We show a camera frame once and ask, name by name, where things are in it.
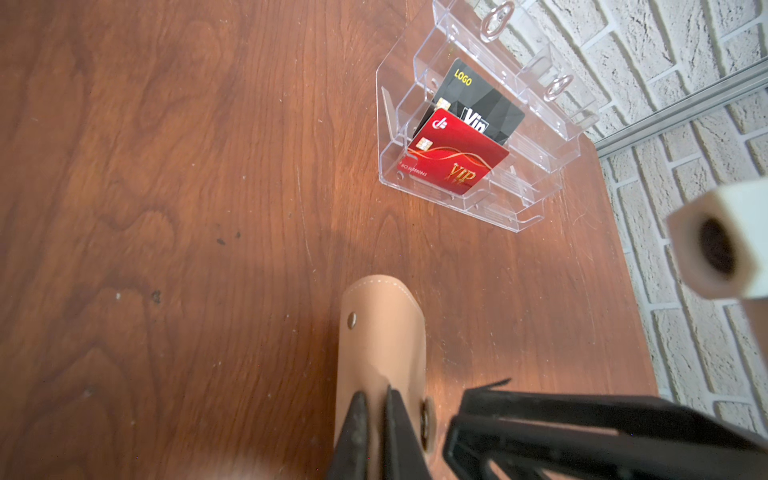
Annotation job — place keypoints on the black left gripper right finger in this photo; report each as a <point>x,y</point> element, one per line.
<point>402,452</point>

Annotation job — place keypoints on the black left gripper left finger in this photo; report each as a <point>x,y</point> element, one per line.
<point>350,457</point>

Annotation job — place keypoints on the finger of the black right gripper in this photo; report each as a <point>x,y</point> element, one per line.
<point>538,436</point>

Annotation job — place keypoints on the red VIP card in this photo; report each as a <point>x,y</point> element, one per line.
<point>451,155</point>

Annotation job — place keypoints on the clear acrylic card organizer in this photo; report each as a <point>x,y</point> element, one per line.
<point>506,47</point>

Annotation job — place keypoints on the black VIP card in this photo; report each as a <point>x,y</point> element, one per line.
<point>469,97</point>

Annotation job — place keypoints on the aluminium right frame rail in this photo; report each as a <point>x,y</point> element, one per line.
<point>723,92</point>

